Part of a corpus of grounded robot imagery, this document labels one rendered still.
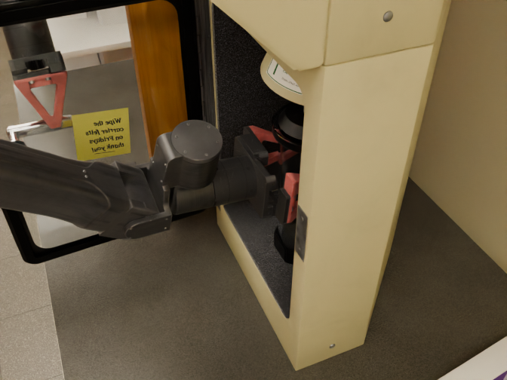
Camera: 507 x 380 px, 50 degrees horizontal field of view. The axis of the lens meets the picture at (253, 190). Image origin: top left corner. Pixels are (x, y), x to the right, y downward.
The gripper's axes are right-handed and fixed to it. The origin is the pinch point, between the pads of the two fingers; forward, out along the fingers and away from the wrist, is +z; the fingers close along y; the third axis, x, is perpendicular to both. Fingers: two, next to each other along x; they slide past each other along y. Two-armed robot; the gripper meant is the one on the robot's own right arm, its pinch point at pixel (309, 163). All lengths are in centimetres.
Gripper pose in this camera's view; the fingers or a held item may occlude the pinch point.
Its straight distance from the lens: 73.4
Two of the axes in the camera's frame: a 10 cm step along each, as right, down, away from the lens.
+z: 9.1, -1.9, 3.6
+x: -0.7, 7.9, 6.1
